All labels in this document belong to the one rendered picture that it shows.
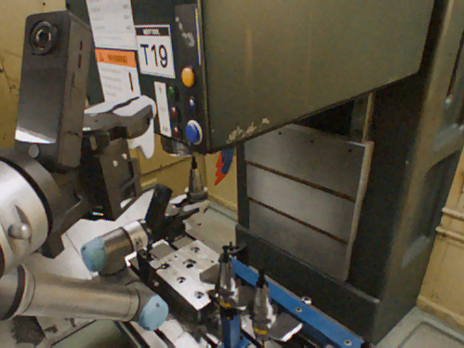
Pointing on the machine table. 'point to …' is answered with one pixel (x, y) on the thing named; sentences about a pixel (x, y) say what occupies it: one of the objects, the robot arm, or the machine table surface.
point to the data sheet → (112, 23)
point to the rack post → (232, 334)
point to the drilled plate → (202, 306)
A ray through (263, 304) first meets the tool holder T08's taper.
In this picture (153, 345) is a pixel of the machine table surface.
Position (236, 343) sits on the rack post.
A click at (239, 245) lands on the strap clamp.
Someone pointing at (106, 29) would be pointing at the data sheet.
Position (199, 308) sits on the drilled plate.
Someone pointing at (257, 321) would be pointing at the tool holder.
